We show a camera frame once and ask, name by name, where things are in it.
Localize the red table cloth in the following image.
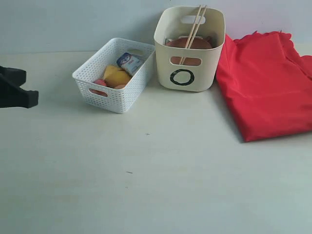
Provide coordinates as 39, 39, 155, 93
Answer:
216, 31, 312, 142

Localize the cream plastic bin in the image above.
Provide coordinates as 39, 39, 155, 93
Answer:
154, 6, 225, 92

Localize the white woven plastic basket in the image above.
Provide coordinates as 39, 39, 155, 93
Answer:
72, 38, 156, 114

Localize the brown egg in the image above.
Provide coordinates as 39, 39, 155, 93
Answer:
114, 84, 126, 89

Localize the red sausage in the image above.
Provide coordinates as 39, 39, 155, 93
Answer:
89, 79, 107, 97

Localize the yellow cheese wedge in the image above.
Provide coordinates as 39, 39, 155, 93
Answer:
103, 65, 122, 80

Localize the brown wooden spoon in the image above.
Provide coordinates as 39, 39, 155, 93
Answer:
206, 36, 213, 45

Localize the white blue milk carton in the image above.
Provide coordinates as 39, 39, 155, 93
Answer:
117, 53, 143, 76

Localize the wooden chopstick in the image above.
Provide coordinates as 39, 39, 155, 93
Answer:
184, 5, 202, 49
179, 5, 208, 66

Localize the yellow lemon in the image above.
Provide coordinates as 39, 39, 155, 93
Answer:
105, 71, 132, 88

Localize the brown wooden plate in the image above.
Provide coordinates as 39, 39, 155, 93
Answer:
165, 37, 212, 66

